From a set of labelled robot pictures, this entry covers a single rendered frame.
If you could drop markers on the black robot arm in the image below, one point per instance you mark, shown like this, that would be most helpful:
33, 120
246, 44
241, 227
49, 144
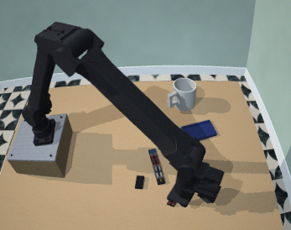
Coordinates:
63, 49

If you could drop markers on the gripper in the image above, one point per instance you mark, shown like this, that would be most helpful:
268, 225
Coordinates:
175, 193

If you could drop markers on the dark blue flat rectangular pad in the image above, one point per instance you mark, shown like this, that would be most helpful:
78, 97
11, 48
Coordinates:
201, 130

